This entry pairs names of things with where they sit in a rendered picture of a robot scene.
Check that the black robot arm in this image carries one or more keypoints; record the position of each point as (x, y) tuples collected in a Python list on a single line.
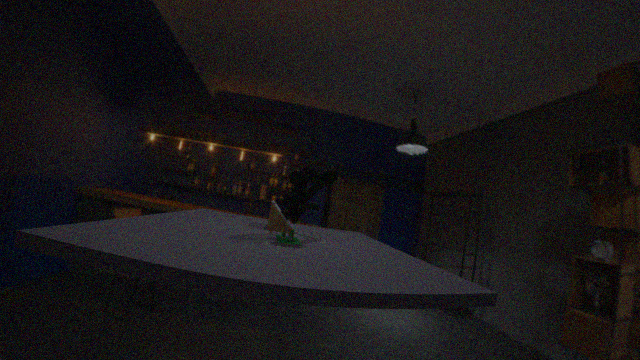
[(321, 176)]

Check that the green circuit board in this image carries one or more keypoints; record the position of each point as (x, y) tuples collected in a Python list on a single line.
[(288, 239)]

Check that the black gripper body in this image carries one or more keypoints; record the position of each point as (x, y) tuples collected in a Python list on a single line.
[(303, 204)]

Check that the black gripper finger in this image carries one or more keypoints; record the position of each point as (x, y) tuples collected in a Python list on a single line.
[(298, 213), (292, 213)]

